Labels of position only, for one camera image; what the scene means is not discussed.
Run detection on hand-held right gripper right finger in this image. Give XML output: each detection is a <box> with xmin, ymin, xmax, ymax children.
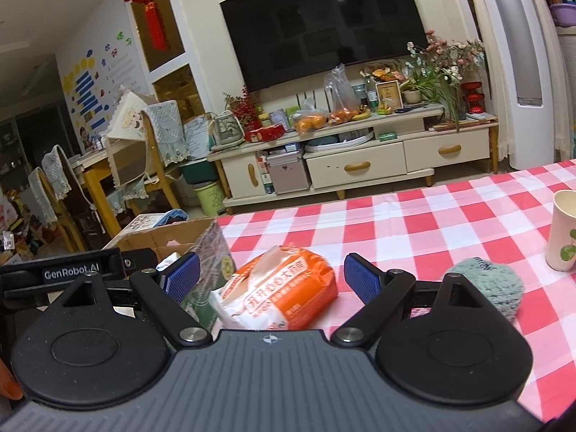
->
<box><xmin>330</xmin><ymin>253</ymin><xmax>483</xmax><ymax>347</ymax></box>

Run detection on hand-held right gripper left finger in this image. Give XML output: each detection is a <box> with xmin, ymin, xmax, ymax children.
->
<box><xmin>60</xmin><ymin>252</ymin><xmax>212</xmax><ymax>347</ymax></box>

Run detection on cardboard box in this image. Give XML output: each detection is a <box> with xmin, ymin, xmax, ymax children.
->
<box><xmin>103</xmin><ymin>217</ymin><xmax>237</xmax><ymax>334</ymax></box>

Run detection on orange tissue pack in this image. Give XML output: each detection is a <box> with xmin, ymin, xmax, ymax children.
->
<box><xmin>209</xmin><ymin>245</ymin><xmax>339</xmax><ymax>331</ymax></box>

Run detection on pile of boxes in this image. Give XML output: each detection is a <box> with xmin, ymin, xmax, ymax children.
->
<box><xmin>0</xmin><ymin>189</ymin><xmax>46</xmax><ymax>262</ymax></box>

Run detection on patterned low table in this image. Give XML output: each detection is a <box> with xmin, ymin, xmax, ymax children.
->
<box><xmin>126</xmin><ymin>213</ymin><xmax>169</xmax><ymax>235</ymax></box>

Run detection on green trash bin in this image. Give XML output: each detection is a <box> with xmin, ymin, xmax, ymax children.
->
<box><xmin>193</xmin><ymin>181</ymin><xmax>226</xmax><ymax>217</ymax></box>

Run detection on chair with white lace cover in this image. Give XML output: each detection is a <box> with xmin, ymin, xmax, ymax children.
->
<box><xmin>28</xmin><ymin>166</ymin><xmax>68</xmax><ymax>253</ymax></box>
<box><xmin>42</xmin><ymin>144</ymin><xmax>97</xmax><ymax>253</ymax></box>

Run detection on dark green storage box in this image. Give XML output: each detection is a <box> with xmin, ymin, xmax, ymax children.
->
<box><xmin>180</xmin><ymin>159</ymin><xmax>219</xmax><ymax>185</ymax></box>

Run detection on yellow wooden table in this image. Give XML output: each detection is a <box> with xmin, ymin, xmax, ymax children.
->
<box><xmin>81</xmin><ymin>137</ymin><xmax>181</xmax><ymax>235</ymax></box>

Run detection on red white checkered tablecloth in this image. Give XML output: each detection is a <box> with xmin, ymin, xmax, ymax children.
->
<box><xmin>216</xmin><ymin>157</ymin><xmax>576</xmax><ymax>424</ymax></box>

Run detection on cream television cabinet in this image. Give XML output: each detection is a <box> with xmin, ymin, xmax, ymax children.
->
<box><xmin>207</xmin><ymin>103</ymin><xmax>500</xmax><ymax>214</ymax></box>

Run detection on silver storage case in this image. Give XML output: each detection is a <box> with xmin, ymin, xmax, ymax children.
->
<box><xmin>265</xmin><ymin>150</ymin><xmax>311</xmax><ymax>195</ymax></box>

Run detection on teal fluffy ball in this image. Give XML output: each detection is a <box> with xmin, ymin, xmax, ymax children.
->
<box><xmin>445</xmin><ymin>256</ymin><xmax>526</xmax><ymax>321</ymax></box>

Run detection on round white tray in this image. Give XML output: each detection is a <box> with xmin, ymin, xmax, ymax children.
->
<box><xmin>305</xmin><ymin>128</ymin><xmax>375</xmax><ymax>153</ymax></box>

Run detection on chair with grey lace cover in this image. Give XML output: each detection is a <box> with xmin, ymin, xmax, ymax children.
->
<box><xmin>140</xmin><ymin>100</ymin><xmax>190</xmax><ymax>208</ymax></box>

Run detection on glass kettle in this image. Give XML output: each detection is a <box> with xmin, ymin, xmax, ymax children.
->
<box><xmin>211</xmin><ymin>112</ymin><xmax>246</xmax><ymax>149</ymax></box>

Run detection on small bag of oranges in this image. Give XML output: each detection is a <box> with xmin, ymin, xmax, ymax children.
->
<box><xmin>292</xmin><ymin>110</ymin><xmax>329</xmax><ymax>135</ymax></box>

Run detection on red flat box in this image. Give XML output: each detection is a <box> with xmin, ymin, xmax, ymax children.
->
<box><xmin>244</xmin><ymin>125</ymin><xmax>285</xmax><ymax>143</ymax></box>

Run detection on tall clear bag of oranges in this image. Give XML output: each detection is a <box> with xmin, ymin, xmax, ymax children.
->
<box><xmin>324</xmin><ymin>64</ymin><xmax>361</xmax><ymax>125</ymax></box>

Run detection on red berry branches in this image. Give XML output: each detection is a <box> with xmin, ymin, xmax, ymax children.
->
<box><xmin>224</xmin><ymin>83</ymin><xmax>264</xmax><ymax>131</ymax></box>

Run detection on framed picture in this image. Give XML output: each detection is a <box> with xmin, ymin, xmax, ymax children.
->
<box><xmin>375</xmin><ymin>80</ymin><xmax>402</xmax><ymax>113</ymax></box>

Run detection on green potted plant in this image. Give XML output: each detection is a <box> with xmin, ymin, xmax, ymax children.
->
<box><xmin>398</xmin><ymin>60</ymin><xmax>464</xmax><ymax>120</ymax></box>

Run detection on white cup with green print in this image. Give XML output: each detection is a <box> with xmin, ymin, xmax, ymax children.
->
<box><xmin>545</xmin><ymin>190</ymin><xmax>576</xmax><ymax>272</ymax></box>

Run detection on red glass vase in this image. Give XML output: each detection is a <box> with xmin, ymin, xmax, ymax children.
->
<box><xmin>463</xmin><ymin>81</ymin><xmax>483</xmax><ymax>115</ymax></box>

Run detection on pink flower bouquet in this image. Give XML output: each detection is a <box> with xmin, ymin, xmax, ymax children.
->
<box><xmin>407</xmin><ymin>29</ymin><xmax>487</xmax><ymax>82</ymax></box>

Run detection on black television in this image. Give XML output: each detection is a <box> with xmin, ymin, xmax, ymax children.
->
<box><xmin>219</xmin><ymin>0</ymin><xmax>428</xmax><ymax>93</ymax></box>

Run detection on white standing air conditioner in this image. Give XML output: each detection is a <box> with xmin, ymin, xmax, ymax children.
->
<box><xmin>470</xmin><ymin>0</ymin><xmax>563</xmax><ymax>172</ymax></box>

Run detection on purple basin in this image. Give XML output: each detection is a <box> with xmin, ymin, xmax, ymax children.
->
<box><xmin>546</xmin><ymin>4</ymin><xmax>576</xmax><ymax>28</ymax></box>

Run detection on blue yellow wall poster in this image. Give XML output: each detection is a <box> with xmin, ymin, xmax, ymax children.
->
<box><xmin>60</xmin><ymin>31</ymin><xmax>136</xmax><ymax>129</ymax></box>

